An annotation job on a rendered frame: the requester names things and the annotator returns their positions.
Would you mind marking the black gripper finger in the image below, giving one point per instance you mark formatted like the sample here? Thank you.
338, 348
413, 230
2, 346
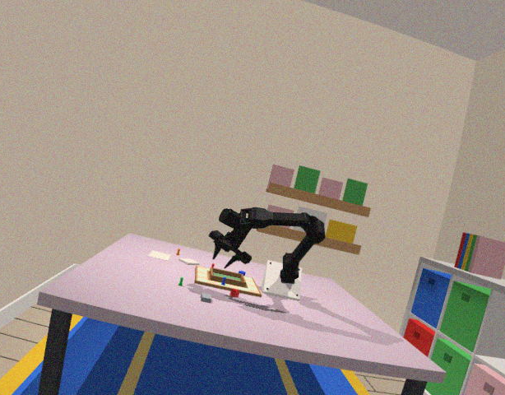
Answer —
232, 260
217, 249

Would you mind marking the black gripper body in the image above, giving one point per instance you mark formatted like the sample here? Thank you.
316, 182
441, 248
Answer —
243, 257

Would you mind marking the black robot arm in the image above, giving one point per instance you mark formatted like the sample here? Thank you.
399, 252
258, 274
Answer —
260, 218

